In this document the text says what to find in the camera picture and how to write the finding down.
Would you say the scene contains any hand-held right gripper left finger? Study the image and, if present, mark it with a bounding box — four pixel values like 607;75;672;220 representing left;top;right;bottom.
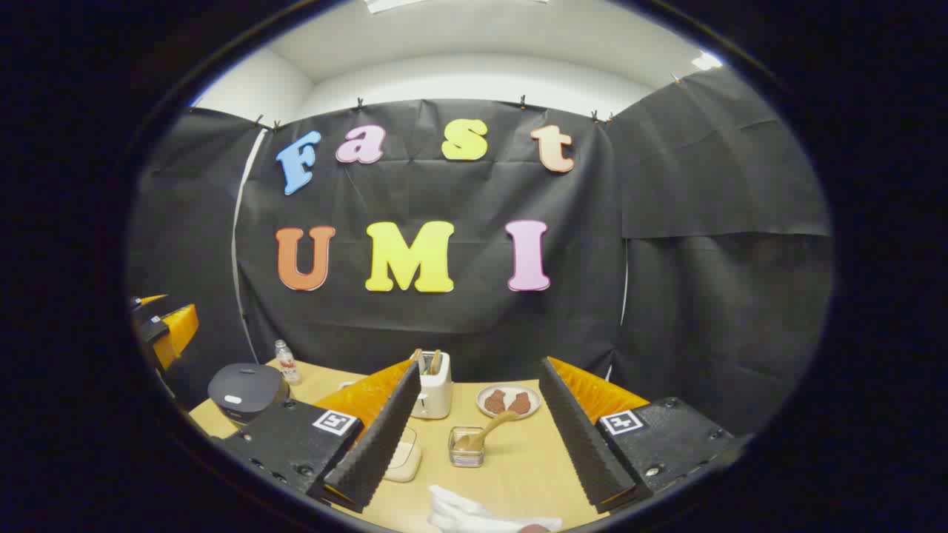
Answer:
213;360;423;514

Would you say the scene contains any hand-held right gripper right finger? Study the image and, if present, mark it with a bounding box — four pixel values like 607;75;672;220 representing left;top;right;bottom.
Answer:
538;357;743;514

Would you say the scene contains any black rice cooker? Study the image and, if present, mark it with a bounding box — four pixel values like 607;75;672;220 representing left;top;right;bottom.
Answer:
207;363;291;424

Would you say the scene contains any square clear chopstick holder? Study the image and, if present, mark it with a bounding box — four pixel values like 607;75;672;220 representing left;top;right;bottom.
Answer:
448;426;486;468

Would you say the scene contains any wooden spoon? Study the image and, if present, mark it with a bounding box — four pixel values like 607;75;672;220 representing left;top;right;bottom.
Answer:
453;411;519;452

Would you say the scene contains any white toaster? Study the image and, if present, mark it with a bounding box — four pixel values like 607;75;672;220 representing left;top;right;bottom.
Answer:
412;349;453;420

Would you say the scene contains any round beige plate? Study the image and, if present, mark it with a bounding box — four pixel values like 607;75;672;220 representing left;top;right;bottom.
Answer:
476;383;542;420

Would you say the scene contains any white cloth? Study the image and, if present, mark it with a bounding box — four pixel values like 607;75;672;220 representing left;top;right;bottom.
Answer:
428;485;564;533

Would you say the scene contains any small clear bottle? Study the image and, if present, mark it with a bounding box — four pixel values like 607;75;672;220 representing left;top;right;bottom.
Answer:
275;340;302;386

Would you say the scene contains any black backdrop cloth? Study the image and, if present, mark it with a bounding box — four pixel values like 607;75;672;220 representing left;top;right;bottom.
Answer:
127;67;834;438

